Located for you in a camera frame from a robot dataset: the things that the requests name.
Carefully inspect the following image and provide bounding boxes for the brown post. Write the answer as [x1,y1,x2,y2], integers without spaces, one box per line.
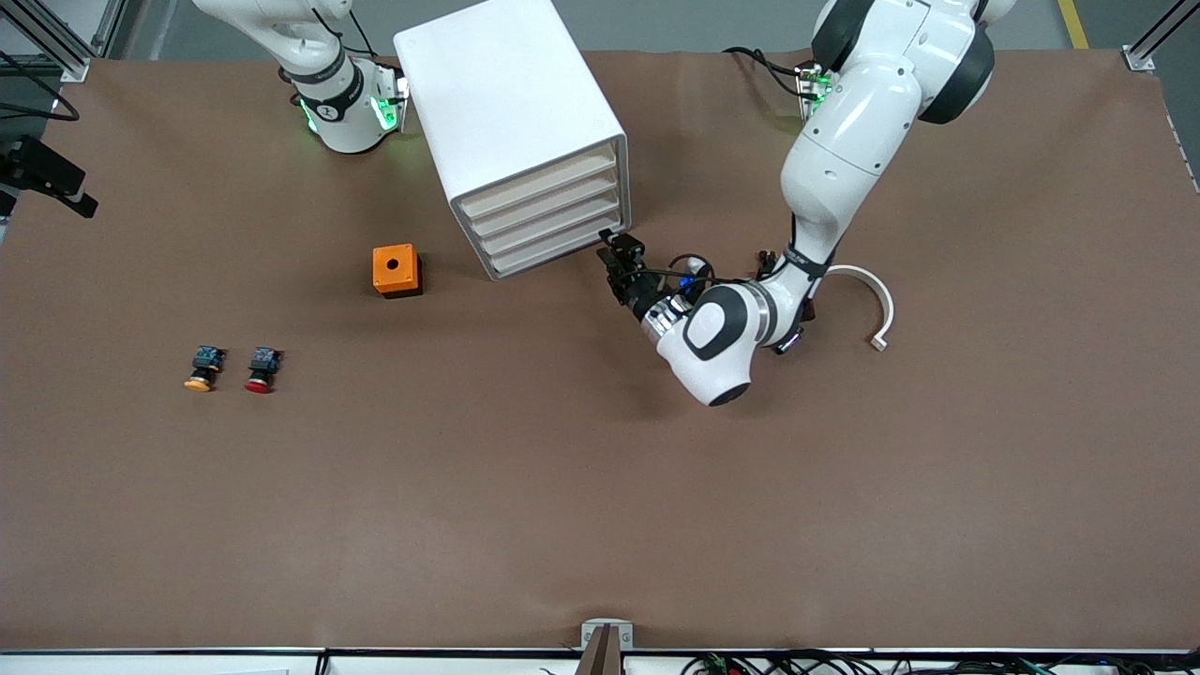
[574,623,627,675]

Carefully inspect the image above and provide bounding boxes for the brown table mat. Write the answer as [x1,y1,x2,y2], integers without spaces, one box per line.
[0,47,1200,653]

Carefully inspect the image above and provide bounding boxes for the white curved plastic piece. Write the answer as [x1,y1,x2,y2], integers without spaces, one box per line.
[825,264,895,353]

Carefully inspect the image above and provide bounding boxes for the white table edge strip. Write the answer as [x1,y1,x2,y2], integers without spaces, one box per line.
[0,652,1200,675]

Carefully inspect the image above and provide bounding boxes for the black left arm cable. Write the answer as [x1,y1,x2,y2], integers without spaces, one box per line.
[667,251,753,290]

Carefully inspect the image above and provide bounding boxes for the grey metal bracket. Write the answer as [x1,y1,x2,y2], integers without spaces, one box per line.
[580,619,635,653]

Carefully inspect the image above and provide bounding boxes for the black base cable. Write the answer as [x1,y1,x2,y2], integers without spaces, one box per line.
[724,45,809,97]

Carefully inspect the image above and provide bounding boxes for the tangled black cables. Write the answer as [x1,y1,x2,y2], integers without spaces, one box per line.
[680,649,1200,675]

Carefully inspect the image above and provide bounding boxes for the red mushroom push button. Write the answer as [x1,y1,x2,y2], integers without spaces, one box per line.
[245,346,282,395]

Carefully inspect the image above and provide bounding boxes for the orange box with hole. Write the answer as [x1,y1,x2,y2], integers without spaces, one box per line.
[372,244,424,299]

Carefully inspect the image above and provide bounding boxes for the white drawer cabinet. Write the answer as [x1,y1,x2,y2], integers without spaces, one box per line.
[393,0,632,282]

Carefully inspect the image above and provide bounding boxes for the yellow mushroom push button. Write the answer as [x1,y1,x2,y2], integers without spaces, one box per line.
[184,345,226,393]

